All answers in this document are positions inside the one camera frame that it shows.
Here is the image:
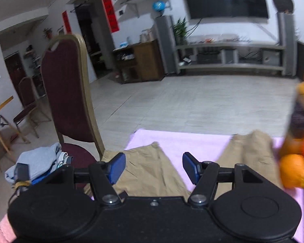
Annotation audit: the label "wooden cabinet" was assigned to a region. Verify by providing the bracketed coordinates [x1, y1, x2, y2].
[113, 40, 166, 84]

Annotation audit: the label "khaki pants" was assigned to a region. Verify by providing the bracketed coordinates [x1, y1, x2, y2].
[83, 130, 285, 198]

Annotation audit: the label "grey television stand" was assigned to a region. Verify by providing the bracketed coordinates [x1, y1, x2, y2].
[175, 42, 287, 76]

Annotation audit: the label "white printed folded garment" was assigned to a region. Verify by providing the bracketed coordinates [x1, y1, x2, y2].
[56, 151, 69, 168]

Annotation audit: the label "pink table cloth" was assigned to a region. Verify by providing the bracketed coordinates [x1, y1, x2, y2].
[90, 129, 304, 243]

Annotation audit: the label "orange fruit ornament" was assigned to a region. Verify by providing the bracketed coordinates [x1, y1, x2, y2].
[279, 71, 304, 190]

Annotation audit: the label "green potted plant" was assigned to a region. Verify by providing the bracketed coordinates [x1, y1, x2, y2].
[173, 18, 189, 46]

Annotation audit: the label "yellow folding table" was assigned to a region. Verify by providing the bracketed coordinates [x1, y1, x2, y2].
[0, 96, 31, 157]

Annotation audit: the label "tall grey floor speaker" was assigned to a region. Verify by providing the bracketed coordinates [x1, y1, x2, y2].
[153, 15, 179, 76]
[276, 11, 299, 78]

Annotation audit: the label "dark brown door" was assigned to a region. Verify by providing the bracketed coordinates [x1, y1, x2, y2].
[4, 51, 27, 102]

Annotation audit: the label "blue folded garment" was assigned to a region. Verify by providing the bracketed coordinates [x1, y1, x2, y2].
[31, 171, 52, 186]

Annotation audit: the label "maroon chair with gold frame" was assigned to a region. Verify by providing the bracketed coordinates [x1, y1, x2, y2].
[41, 33, 104, 180]

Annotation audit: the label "long red door banner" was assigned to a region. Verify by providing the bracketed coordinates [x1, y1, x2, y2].
[99, 0, 120, 34]

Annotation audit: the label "small maroon chair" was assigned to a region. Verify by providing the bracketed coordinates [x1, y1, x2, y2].
[13, 77, 51, 139]

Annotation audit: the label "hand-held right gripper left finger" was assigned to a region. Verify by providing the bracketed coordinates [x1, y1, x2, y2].
[44, 152, 127, 206]

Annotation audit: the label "round black speaker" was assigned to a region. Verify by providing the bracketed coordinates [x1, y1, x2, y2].
[272, 0, 294, 14]

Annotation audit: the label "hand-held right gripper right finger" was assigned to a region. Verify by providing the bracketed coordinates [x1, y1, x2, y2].
[182, 152, 262, 207]

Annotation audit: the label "blue globe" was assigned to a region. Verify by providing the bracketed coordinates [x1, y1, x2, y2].
[152, 1, 166, 13]

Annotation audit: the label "person's pink sleeve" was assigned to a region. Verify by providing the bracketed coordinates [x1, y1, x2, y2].
[0, 218, 17, 243]

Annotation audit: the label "grey folded garment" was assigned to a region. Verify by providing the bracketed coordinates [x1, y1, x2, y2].
[4, 142, 62, 183]

